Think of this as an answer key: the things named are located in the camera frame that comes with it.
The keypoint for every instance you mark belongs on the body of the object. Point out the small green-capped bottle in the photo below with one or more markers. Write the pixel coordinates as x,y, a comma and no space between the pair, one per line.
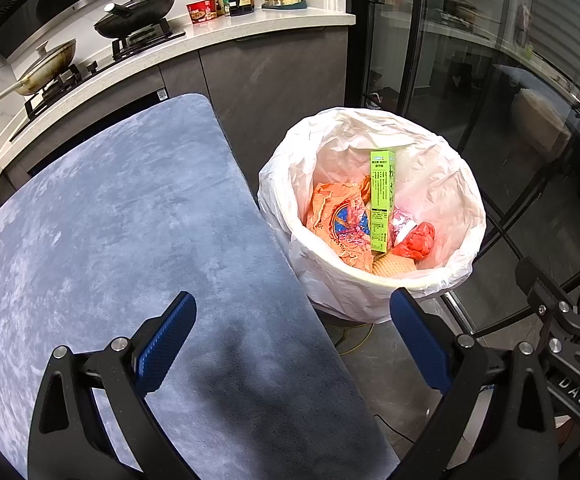
225,7

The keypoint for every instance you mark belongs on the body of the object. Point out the white bag-lined trash bin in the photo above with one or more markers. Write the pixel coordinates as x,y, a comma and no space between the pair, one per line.
445,185

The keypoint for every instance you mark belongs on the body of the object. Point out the black lidded wok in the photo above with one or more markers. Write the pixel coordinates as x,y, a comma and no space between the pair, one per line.
135,12

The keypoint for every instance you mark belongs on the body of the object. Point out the orange snack packet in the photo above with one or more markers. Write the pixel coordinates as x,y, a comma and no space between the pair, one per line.
337,220

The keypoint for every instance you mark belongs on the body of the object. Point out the red instant noodle cup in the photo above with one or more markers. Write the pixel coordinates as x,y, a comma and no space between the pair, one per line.
202,11

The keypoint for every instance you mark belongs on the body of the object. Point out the tan frying wok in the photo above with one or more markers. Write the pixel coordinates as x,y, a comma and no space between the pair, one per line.
45,65

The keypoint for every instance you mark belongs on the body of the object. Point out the pink white wrapper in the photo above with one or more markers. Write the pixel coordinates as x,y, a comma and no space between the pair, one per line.
401,222

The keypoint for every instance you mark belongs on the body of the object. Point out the red plastic bag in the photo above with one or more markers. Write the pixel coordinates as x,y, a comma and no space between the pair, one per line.
415,242

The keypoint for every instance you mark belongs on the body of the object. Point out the white kitchen countertop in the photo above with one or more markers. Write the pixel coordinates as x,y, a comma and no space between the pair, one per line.
270,22

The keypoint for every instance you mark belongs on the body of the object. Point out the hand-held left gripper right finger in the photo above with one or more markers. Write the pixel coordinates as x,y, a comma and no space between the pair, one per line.
420,340

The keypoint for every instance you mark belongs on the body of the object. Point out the yellow corn cob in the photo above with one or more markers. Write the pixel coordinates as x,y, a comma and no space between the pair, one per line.
392,266

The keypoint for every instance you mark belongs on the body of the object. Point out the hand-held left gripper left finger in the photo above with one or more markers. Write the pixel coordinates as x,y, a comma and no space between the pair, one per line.
165,345

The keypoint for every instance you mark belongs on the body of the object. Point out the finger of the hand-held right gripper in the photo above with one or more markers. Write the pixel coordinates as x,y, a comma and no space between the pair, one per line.
560,310

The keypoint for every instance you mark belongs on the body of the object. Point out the dark grey kitchen cabinet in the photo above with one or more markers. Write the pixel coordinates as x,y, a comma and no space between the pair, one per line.
280,80

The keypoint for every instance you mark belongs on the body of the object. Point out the green cardboard box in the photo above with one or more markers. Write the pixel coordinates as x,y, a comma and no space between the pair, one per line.
382,200

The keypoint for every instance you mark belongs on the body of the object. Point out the black gas stove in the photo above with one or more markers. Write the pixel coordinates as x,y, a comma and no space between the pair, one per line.
135,42

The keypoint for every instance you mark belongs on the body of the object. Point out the glass sliding door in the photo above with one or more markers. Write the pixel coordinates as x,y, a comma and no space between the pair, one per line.
470,60

